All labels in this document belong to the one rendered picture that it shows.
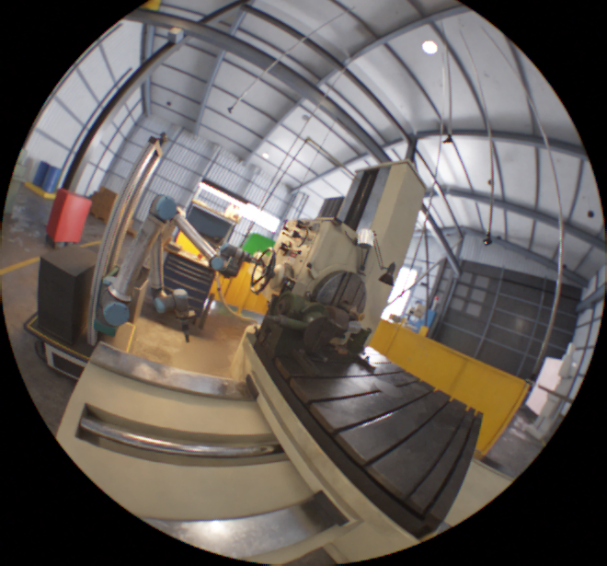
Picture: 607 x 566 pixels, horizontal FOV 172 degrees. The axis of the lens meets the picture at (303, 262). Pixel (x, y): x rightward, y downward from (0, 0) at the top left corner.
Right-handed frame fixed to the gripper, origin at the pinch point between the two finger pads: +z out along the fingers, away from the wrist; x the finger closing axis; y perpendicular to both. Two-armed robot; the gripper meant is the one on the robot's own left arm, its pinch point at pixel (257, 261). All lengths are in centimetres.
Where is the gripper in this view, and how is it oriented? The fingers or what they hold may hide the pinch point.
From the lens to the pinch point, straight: 173.3
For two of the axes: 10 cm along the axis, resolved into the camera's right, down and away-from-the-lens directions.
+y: 5.0, -8.5, -1.4
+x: -3.9, -3.7, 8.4
